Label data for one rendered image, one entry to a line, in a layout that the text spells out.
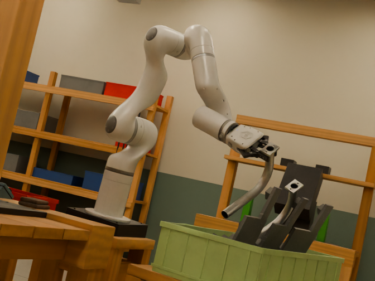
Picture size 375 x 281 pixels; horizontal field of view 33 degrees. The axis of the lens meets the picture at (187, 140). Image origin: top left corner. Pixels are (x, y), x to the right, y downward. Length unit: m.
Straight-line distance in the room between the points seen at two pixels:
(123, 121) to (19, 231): 0.79
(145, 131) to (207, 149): 5.24
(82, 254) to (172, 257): 0.30
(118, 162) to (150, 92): 0.30
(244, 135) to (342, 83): 5.46
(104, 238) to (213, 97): 0.64
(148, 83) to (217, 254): 0.80
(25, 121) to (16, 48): 6.62
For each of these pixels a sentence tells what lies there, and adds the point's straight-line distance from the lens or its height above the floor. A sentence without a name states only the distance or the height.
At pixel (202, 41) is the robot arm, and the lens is 2.36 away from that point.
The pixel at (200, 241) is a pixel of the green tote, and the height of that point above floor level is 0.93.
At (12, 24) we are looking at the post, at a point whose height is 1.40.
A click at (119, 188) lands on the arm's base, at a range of 2.53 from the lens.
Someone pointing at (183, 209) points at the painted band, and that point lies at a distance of 7.80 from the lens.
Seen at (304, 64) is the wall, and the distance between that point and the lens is 7.69.
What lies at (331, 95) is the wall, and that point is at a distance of 7.55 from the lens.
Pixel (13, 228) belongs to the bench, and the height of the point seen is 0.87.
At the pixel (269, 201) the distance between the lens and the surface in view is 2.11.
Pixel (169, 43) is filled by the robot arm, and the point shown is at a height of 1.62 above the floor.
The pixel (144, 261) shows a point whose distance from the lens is 2.63.
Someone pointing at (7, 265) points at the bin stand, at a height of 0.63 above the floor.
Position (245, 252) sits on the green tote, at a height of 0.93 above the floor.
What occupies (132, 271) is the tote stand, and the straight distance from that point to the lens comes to 2.22.
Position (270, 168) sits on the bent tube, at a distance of 2.14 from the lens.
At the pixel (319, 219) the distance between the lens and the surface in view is 2.38.
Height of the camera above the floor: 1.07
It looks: 5 degrees up
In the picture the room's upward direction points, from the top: 13 degrees clockwise
